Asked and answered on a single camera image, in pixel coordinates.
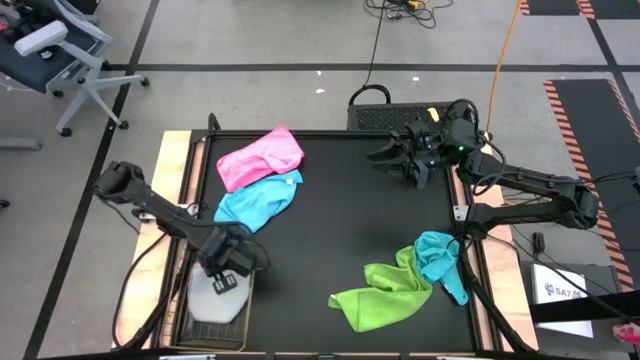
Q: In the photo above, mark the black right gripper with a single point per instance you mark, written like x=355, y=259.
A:
x=430, y=150

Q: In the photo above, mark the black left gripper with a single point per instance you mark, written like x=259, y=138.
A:
x=227, y=252

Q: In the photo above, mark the white waffle weave towel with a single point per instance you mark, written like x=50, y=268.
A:
x=215, y=307

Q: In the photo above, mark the light blue microfiber towel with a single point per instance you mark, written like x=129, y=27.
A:
x=255, y=200

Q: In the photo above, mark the teal microfiber towel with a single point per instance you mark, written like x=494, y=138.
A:
x=435, y=255

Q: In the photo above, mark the pink microfiber towel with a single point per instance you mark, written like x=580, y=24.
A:
x=260, y=160

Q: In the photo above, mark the green microfiber towel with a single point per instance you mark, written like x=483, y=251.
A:
x=385, y=300

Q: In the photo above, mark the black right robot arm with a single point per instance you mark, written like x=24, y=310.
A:
x=530, y=180

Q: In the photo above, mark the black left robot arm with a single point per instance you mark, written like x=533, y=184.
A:
x=150, y=207

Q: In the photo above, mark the black perforated equipment box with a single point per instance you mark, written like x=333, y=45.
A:
x=380, y=117

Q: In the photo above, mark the black mat with hazard stripes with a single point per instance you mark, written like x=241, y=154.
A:
x=550, y=6
x=595, y=140
x=615, y=7

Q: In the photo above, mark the white printed cardboard box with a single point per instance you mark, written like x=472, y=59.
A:
x=562, y=300

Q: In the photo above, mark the black metal bar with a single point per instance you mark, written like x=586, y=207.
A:
x=585, y=307

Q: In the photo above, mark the grey metal bar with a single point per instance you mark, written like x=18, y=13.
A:
x=20, y=144

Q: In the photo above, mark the pink red patterned item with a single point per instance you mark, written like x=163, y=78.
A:
x=627, y=333

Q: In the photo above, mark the grey office chair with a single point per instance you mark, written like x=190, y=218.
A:
x=30, y=65

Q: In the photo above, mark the grey metal bracket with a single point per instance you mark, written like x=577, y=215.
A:
x=461, y=213

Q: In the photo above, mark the black metal table frame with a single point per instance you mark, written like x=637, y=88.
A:
x=325, y=133

